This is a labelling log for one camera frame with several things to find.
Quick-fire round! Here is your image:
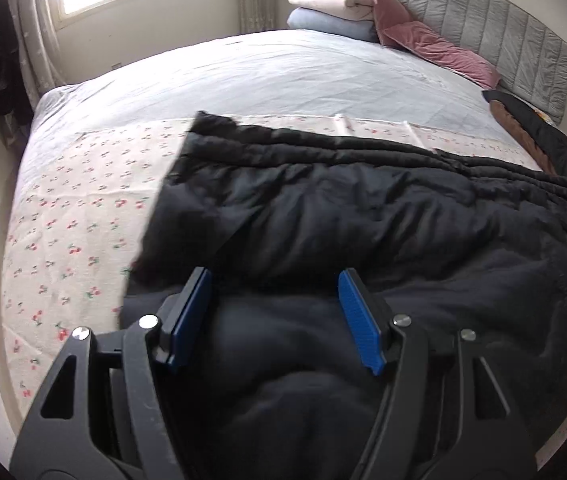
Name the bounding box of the black quilted puffer jacket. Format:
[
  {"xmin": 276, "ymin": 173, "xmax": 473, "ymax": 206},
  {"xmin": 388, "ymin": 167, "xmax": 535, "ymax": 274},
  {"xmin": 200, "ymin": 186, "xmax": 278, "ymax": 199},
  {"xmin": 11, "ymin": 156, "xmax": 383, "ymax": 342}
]
[{"xmin": 121, "ymin": 113, "xmax": 567, "ymax": 479}]

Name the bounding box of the cherry print bed cover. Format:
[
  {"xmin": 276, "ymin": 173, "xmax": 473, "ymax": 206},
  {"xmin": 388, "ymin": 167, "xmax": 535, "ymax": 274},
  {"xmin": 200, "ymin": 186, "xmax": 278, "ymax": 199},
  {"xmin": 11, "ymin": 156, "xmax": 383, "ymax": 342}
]
[{"xmin": 0, "ymin": 112, "xmax": 543, "ymax": 418}]

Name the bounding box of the folded black garment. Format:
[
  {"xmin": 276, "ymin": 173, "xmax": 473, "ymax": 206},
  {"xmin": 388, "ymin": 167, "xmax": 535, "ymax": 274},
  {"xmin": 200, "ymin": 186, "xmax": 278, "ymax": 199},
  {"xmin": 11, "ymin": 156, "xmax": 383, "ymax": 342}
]
[{"xmin": 482, "ymin": 90, "xmax": 567, "ymax": 178}]

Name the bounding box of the folded brown garment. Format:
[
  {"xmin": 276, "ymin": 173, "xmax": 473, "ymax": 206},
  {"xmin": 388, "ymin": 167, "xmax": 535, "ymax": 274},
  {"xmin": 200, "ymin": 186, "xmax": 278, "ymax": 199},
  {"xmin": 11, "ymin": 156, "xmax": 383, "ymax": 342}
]
[{"xmin": 489, "ymin": 100, "xmax": 557, "ymax": 176}]

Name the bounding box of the grey padded headboard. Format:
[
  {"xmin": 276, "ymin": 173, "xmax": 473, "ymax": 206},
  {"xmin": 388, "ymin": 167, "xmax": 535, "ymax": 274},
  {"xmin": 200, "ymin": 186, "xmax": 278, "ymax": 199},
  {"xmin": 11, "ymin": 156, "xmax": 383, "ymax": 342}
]
[{"xmin": 398, "ymin": 0, "xmax": 567, "ymax": 124}]

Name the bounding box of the pink velvet pillow front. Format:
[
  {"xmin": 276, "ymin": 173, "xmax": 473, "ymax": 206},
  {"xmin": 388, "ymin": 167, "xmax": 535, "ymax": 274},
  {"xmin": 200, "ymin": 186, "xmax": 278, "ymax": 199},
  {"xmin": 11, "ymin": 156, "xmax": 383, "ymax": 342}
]
[{"xmin": 383, "ymin": 21, "xmax": 500, "ymax": 90}]

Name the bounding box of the pink velvet pillow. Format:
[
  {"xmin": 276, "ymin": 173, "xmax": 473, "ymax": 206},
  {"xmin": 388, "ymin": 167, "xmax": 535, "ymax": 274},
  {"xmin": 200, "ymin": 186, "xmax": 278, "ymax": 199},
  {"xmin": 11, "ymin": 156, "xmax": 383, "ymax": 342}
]
[
  {"xmin": 372, "ymin": 0, "xmax": 413, "ymax": 49},
  {"xmin": 383, "ymin": 21, "xmax": 500, "ymax": 90}
]

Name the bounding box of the grey bed sheet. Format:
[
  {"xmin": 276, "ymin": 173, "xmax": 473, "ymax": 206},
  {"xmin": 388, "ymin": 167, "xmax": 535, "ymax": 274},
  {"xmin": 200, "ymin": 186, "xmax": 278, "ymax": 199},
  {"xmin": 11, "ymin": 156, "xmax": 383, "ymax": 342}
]
[{"xmin": 28, "ymin": 28, "xmax": 510, "ymax": 143}]

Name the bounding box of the left curtain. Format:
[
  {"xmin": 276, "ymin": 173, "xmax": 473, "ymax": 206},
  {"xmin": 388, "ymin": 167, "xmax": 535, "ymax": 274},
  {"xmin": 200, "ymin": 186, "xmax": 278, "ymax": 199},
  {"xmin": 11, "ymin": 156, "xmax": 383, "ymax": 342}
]
[{"xmin": 8, "ymin": 0, "xmax": 67, "ymax": 107}]

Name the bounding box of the pink velvet pillow back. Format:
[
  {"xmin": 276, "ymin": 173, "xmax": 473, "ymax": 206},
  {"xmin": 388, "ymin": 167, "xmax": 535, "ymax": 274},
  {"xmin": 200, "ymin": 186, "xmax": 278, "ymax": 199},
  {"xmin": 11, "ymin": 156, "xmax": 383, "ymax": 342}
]
[{"xmin": 372, "ymin": 0, "xmax": 413, "ymax": 49}]

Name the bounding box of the folded cream blanket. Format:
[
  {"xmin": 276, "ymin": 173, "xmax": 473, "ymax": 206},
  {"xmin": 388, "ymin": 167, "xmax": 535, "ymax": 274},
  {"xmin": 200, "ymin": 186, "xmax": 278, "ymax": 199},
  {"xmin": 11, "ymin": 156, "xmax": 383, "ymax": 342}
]
[{"xmin": 288, "ymin": 0, "xmax": 373, "ymax": 22}]

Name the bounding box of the folded light blue blanket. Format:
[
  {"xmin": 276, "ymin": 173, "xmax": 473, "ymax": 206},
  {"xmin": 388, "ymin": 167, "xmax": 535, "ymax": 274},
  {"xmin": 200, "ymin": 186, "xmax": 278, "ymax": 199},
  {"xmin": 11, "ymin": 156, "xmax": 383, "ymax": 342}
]
[{"xmin": 287, "ymin": 8, "xmax": 379, "ymax": 42}]

